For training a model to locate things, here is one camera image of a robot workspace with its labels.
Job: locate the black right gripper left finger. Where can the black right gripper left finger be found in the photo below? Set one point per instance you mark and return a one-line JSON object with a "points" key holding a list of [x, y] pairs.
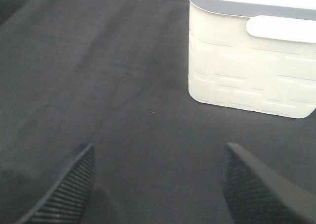
{"points": [[60, 194]]}

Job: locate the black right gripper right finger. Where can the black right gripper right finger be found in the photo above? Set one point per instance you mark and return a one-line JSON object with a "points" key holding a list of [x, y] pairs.
{"points": [[256, 194]]}

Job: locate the white plastic storage box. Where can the white plastic storage box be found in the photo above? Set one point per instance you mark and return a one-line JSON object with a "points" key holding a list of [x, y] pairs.
{"points": [[255, 55]]}

